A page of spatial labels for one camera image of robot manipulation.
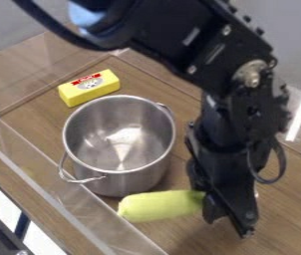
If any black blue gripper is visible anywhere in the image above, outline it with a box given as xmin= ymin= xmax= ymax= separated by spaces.
xmin=184 ymin=96 xmax=271 ymax=239

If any silver metal pot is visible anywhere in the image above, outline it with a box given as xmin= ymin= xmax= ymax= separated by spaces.
xmin=57 ymin=95 xmax=175 ymax=197

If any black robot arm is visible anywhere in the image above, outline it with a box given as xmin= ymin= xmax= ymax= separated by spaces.
xmin=12 ymin=0 xmax=291 ymax=237

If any clear acrylic front barrier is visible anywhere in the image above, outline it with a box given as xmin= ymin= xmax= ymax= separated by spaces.
xmin=0 ymin=120 xmax=166 ymax=255

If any yellow butter block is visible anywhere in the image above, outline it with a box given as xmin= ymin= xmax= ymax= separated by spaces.
xmin=57 ymin=69 xmax=120 ymax=108

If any black cable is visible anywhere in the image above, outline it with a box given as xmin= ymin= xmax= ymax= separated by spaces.
xmin=244 ymin=138 xmax=289 ymax=185

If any dark metal table frame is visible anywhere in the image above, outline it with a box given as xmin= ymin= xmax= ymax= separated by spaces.
xmin=0 ymin=200 xmax=37 ymax=255

